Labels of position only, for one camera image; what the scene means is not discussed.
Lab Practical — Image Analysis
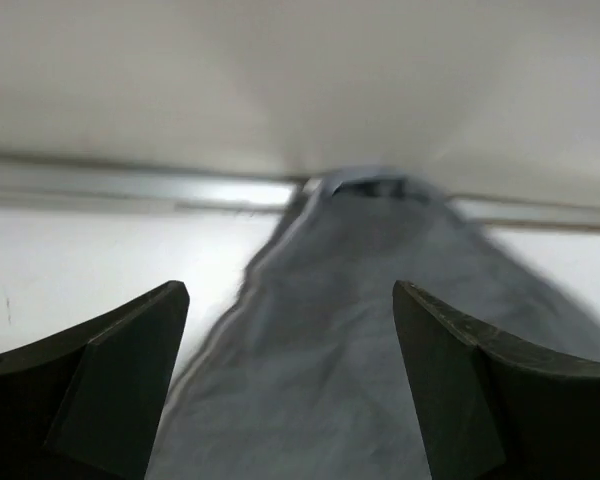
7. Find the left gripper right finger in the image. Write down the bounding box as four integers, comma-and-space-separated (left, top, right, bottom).
393, 282, 600, 479

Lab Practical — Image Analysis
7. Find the grey striped cloth placemat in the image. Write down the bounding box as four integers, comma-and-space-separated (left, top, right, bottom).
147, 171, 600, 479

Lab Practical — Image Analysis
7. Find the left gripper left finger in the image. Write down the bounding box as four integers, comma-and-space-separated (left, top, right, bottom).
0, 281, 189, 479

